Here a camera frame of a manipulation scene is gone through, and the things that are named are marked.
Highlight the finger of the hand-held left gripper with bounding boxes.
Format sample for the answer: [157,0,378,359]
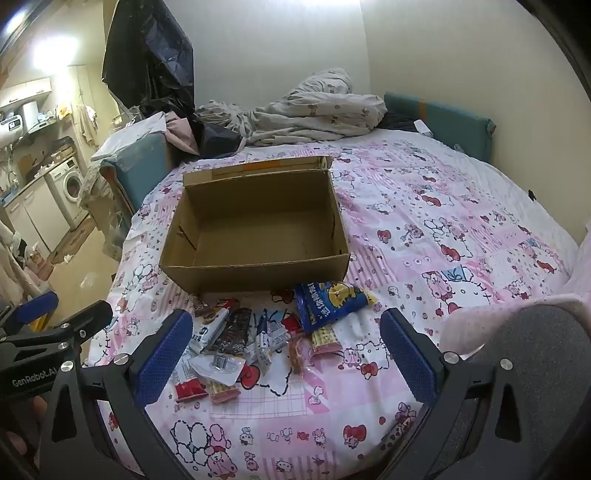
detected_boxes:
[28,300,114,358]
[0,291,60,335]

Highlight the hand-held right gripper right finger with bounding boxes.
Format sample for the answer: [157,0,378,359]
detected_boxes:
[379,307,568,480]

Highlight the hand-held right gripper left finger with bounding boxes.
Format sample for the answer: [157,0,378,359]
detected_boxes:
[32,308,195,480]

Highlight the red candy packet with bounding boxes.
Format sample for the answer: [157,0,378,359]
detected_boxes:
[174,379,208,401]

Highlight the clear packet of dark snack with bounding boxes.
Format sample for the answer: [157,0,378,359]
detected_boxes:
[191,308,253,386]

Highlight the yellow wafer packet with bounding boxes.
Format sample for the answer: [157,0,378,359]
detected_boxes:
[208,381,242,406]

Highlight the cardboard box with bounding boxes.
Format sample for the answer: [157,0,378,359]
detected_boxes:
[158,155,351,294]

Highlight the white printed packet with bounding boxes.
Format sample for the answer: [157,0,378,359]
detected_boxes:
[178,346,204,384]

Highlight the pale hanging clothes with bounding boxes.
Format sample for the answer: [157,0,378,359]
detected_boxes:
[0,217,51,296]

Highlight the yellow cracker packet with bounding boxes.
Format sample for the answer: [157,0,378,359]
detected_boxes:
[308,325,341,357]

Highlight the white kitchen cabinet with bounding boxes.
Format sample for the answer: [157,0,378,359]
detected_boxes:
[2,178,70,254]

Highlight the blue and yellow snack packet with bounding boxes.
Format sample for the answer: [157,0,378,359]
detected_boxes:
[294,281,378,337]

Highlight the pink fleece blanket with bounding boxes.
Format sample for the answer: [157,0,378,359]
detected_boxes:
[438,240,591,361]

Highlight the orange sausage packet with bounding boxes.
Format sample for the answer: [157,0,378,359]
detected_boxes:
[288,337,315,374]

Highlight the small white and blue packet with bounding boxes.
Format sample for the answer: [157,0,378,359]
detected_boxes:
[268,318,290,352]

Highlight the white washing machine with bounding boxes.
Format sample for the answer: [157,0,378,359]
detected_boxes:
[46,157,90,229]

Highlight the pink printed bed sheet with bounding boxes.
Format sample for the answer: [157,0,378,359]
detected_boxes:
[85,129,580,480]

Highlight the white water heater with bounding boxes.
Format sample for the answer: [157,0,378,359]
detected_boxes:
[0,111,26,139]

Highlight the white plastic sheet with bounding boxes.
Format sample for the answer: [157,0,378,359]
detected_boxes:
[91,113,167,162]

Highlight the hanging towel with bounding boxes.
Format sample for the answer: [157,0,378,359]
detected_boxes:
[76,104,98,148]

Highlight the pink cloth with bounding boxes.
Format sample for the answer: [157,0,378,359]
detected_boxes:
[165,113,201,155]

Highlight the dark cloth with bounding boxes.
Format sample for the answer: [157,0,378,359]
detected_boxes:
[194,121,245,160]

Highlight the teal headboard cushion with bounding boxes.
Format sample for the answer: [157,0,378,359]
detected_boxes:
[383,91,496,162]

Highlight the crumpled grey quilt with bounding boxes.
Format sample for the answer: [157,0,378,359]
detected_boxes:
[194,68,387,147]

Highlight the black plastic bag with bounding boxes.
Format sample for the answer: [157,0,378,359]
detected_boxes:
[102,0,197,116]

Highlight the white wall cabinet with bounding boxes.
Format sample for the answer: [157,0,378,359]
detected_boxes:
[0,78,52,109]

